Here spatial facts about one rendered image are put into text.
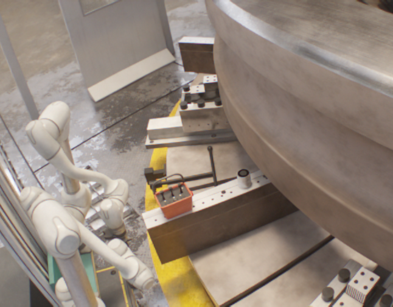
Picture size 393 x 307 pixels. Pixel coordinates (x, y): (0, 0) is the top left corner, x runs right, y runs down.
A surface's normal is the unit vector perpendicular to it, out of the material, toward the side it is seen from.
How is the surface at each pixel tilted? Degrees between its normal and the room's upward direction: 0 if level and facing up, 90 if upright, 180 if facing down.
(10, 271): 0
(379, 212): 18
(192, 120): 90
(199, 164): 0
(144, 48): 90
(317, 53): 45
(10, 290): 0
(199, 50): 90
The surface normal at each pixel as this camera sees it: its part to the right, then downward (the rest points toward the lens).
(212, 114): -0.05, 0.63
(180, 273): -0.16, -0.77
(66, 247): 0.64, 0.29
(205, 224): 0.33, 0.55
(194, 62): -0.43, 0.62
